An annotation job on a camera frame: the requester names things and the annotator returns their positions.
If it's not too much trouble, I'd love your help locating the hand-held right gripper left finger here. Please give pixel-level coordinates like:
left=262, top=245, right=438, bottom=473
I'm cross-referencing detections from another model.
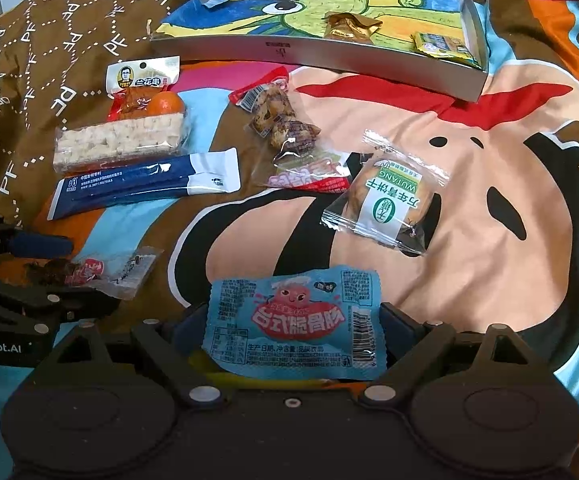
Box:
left=50, top=304, right=226, bottom=408

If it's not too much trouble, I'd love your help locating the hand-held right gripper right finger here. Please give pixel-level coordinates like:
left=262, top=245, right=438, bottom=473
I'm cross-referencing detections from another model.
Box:
left=358, top=303, right=539, bottom=409

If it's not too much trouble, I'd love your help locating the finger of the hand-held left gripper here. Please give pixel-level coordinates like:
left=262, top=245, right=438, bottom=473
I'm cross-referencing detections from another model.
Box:
left=0, top=215, right=74, bottom=264
left=0, top=266, right=121, bottom=337

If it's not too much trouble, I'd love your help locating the small clear red-label packet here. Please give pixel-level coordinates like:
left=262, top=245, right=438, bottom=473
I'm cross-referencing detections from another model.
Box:
left=24, top=246, right=164, bottom=301

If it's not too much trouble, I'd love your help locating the blue sausage snack packet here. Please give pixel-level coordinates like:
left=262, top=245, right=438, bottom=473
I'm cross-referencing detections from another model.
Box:
left=202, top=265, right=389, bottom=381

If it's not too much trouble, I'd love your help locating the blue and white long packet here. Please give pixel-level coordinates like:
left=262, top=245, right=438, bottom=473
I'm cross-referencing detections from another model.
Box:
left=47, top=147, right=242, bottom=222

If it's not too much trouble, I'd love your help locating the green-label biscuit packet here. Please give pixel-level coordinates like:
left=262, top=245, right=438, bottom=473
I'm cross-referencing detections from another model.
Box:
left=321, top=129, right=451, bottom=257

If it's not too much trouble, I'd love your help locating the puffed rice bar packet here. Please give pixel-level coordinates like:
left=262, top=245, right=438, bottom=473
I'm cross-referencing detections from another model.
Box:
left=52, top=110, right=193, bottom=173

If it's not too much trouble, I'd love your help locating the clear red-ended snack packet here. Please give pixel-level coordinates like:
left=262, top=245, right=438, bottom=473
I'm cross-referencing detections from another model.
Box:
left=228, top=77, right=353, bottom=191

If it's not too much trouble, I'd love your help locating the grey box with cartoon lining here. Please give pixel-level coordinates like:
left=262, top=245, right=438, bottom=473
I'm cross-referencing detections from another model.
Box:
left=150, top=0, right=490, bottom=102

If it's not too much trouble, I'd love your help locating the cartoon printed blanket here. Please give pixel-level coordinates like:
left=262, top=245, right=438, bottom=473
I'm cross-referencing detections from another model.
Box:
left=0, top=0, right=579, bottom=480

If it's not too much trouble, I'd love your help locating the orange mandarin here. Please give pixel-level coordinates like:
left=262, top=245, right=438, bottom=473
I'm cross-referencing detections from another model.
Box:
left=147, top=91, right=188, bottom=117

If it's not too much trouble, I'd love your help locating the red dried tofu packet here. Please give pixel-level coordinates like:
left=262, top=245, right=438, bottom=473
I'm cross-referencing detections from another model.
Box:
left=106, top=56, right=183, bottom=122

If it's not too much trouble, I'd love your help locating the brown PF patterned pillow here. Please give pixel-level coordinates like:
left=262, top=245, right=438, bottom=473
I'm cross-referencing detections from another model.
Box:
left=0, top=0, right=250, bottom=241

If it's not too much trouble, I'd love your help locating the yellow green snack packet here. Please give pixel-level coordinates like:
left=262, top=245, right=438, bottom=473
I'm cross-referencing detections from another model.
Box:
left=412, top=31, right=483, bottom=68

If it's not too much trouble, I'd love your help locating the gold wrapped candy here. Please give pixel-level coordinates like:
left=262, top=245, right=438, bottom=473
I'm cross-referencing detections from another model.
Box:
left=323, top=10, right=383, bottom=41

